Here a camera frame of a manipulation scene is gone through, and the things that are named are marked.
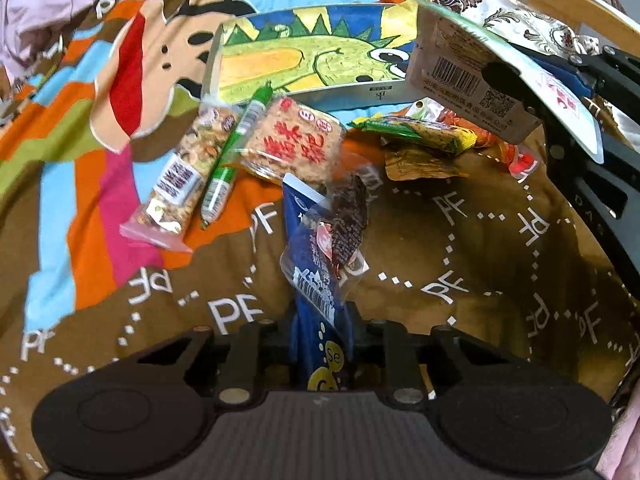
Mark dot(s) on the clear dark snack packet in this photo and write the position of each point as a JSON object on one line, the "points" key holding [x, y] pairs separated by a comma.
{"points": [[350, 215]]}

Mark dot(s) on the colourful cartoon printed blanket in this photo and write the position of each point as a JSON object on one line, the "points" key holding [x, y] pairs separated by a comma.
{"points": [[450, 260]]}

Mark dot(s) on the clear mixed nut bar packet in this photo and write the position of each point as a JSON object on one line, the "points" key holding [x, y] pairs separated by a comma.
{"points": [[185, 170]]}

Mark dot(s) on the pink bed sheet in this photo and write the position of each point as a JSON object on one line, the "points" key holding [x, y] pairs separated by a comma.
{"points": [[30, 15]]}

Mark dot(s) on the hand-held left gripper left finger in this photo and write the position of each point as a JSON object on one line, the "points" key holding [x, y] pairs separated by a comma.
{"points": [[272, 345]]}

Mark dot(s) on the dinosaur print tray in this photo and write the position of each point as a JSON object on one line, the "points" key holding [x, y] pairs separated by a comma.
{"points": [[300, 60]]}

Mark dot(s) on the orange rice cracker packet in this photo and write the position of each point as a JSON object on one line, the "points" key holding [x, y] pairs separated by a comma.
{"points": [[295, 135]]}

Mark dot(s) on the orange snack packet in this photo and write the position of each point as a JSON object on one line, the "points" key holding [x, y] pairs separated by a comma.
{"points": [[520, 162]]}

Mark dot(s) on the person's right forearm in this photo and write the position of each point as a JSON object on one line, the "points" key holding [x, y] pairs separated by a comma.
{"points": [[622, 445]]}

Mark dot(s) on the blue snack packet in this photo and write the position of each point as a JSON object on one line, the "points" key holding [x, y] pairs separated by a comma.
{"points": [[310, 340]]}

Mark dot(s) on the brown snack packet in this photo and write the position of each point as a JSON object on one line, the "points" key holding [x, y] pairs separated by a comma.
{"points": [[420, 165]]}

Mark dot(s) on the green sausage stick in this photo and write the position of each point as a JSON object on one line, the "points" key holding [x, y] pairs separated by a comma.
{"points": [[225, 160]]}

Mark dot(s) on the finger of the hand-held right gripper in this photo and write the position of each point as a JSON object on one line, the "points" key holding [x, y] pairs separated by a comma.
{"points": [[565, 72], [510, 85]]}

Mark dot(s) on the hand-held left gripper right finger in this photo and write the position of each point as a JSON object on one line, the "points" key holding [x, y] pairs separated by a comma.
{"points": [[370, 345]]}

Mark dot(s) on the white floral quilt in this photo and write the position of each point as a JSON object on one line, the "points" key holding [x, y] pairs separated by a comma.
{"points": [[525, 25]]}

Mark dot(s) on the white red print snack packet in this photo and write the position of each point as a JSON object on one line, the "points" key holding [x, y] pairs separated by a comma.
{"points": [[450, 55]]}

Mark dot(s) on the green yellow snack packet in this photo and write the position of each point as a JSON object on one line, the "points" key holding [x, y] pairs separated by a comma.
{"points": [[425, 132]]}

